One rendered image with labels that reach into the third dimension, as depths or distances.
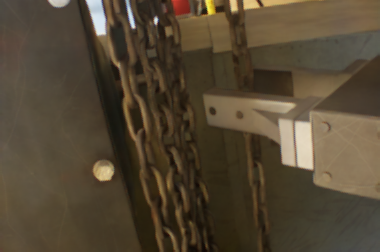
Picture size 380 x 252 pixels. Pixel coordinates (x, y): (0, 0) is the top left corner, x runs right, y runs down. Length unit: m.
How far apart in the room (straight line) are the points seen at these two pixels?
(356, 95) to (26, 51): 0.22
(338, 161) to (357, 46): 0.57
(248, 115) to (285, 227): 0.64
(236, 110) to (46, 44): 0.14
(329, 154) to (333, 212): 0.69
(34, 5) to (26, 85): 0.06
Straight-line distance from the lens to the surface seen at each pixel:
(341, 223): 0.95
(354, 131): 0.22
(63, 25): 0.31
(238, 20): 0.31
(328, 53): 0.78
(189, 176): 0.36
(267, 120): 0.27
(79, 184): 0.34
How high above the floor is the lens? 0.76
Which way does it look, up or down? 21 degrees down
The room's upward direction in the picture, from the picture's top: 10 degrees counter-clockwise
